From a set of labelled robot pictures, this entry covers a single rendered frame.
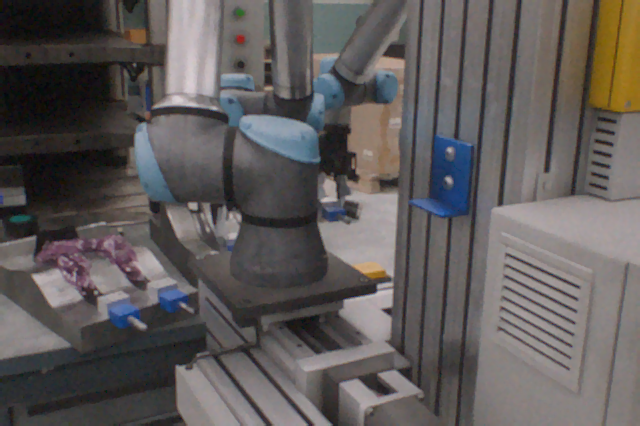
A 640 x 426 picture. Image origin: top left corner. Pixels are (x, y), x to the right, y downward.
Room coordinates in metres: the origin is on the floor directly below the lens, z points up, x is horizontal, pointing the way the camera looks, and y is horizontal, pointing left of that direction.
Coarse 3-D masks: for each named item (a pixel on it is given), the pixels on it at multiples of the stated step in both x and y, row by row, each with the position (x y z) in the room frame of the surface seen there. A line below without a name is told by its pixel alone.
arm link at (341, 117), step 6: (342, 108) 1.70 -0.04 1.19; (348, 108) 1.71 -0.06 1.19; (330, 114) 1.70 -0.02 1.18; (336, 114) 1.70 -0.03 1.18; (342, 114) 1.70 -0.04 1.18; (348, 114) 1.71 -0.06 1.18; (324, 120) 1.70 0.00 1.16; (330, 120) 1.70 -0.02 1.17; (336, 120) 1.70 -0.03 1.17; (342, 120) 1.70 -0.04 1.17; (348, 120) 1.72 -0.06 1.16; (342, 126) 1.71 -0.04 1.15
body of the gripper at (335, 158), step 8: (328, 128) 1.70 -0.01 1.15; (336, 128) 1.69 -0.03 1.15; (344, 128) 1.71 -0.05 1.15; (328, 136) 1.73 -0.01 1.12; (336, 136) 1.68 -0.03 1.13; (344, 136) 1.70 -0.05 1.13; (328, 144) 1.72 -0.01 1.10; (336, 144) 1.68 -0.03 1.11; (344, 144) 1.70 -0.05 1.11; (320, 152) 1.72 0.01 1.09; (328, 152) 1.70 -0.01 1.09; (336, 152) 1.68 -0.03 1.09; (344, 152) 1.69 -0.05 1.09; (352, 152) 1.71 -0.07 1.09; (320, 160) 1.72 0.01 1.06; (328, 160) 1.69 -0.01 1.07; (336, 160) 1.69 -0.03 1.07; (344, 160) 1.70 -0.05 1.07; (320, 168) 1.73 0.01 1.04; (328, 168) 1.70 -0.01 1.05; (336, 168) 1.69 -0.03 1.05; (344, 168) 1.70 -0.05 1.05; (352, 168) 1.71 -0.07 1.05
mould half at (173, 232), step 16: (160, 208) 1.78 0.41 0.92; (176, 208) 1.75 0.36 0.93; (208, 208) 1.77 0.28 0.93; (160, 224) 1.79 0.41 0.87; (176, 224) 1.69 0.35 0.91; (192, 224) 1.71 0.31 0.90; (160, 240) 1.80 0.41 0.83; (176, 240) 1.66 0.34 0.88; (192, 240) 1.65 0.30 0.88; (176, 256) 1.67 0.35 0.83; (192, 256) 1.55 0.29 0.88; (192, 272) 1.56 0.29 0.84
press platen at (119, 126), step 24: (0, 120) 2.31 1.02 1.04; (24, 120) 2.32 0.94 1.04; (48, 120) 2.33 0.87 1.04; (72, 120) 2.34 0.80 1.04; (96, 120) 2.35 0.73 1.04; (120, 120) 2.36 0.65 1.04; (144, 120) 2.57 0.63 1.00; (0, 144) 2.03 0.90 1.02; (24, 144) 2.06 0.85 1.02; (48, 144) 2.09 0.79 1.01; (72, 144) 2.12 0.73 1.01; (96, 144) 2.15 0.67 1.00; (120, 144) 2.17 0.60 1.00
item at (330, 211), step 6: (330, 198) 1.77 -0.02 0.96; (336, 198) 1.77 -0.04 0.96; (324, 204) 1.73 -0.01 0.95; (330, 204) 1.74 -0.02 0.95; (336, 204) 1.75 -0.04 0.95; (324, 210) 1.72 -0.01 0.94; (330, 210) 1.70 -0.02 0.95; (336, 210) 1.71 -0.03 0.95; (342, 210) 1.71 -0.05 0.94; (318, 216) 1.74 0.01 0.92; (324, 216) 1.72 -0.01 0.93; (330, 216) 1.70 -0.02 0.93; (336, 216) 1.70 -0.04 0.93; (342, 216) 1.69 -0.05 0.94; (324, 222) 1.73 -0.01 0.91; (330, 222) 1.70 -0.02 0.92; (348, 222) 1.66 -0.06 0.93
